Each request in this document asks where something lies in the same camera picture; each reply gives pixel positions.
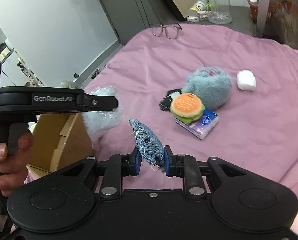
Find brown cardboard box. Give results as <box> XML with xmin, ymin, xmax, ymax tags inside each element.
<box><xmin>27</xmin><ymin>113</ymin><xmax>95</xmax><ymax>180</ymax></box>

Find white towel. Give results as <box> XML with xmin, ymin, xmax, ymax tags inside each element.
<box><xmin>236</xmin><ymin>69</ymin><xmax>257</xmax><ymax>91</ymax></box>

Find translucent printed shopping bag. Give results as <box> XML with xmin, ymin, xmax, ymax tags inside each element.
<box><xmin>270</xmin><ymin>0</ymin><xmax>298</xmax><ymax>49</ymax></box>

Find person's left hand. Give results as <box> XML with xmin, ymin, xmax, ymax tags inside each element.
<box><xmin>0</xmin><ymin>132</ymin><xmax>33</xmax><ymax>197</ymax></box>

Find purple frame eyeglasses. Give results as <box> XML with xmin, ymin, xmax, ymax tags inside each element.
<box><xmin>151</xmin><ymin>23</ymin><xmax>182</xmax><ymax>40</ymax></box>

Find black stitched fabric pouch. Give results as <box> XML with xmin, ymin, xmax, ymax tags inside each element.
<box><xmin>159</xmin><ymin>88</ymin><xmax>182</xmax><ymax>111</ymax></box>

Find large clear water jug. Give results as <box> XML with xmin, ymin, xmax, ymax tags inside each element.
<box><xmin>206</xmin><ymin>0</ymin><xmax>233</xmax><ymax>24</ymax></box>

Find red plastic basket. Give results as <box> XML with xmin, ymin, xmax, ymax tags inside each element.
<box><xmin>247</xmin><ymin>0</ymin><xmax>276</xmax><ymax>23</ymax></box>

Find blue tissue pack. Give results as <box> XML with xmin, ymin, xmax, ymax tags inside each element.
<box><xmin>174</xmin><ymin>109</ymin><xmax>219</xmax><ymax>140</ymax></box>

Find white yellow supplement bottle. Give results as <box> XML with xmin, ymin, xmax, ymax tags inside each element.
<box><xmin>188</xmin><ymin>0</ymin><xmax>208</xmax><ymax>17</ymax></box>

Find hamburger plush toy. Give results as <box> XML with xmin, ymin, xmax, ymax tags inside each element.
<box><xmin>170</xmin><ymin>93</ymin><xmax>205</xmax><ymax>124</ymax></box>

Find white small charger box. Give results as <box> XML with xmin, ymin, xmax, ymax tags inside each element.
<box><xmin>186</xmin><ymin>16</ymin><xmax>199</xmax><ymax>23</ymax></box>

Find blue denim fabric patch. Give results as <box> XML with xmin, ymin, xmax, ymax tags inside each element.
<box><xmin>129</xmin><ymin>119</ymin><xmax>165</xmax><ymax>173</ymax></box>

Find clear plastic bag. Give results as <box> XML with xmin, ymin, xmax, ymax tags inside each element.
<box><xmin>82</xmin><ymin>86</ymin><xmax>123</xmax><ymax>150</ymax></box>

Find grey fluffy plush toy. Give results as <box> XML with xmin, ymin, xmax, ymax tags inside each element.
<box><xmin>182</xmin><ymin>67</ymin><xmax>233</xmax><ymax>111</ymax></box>

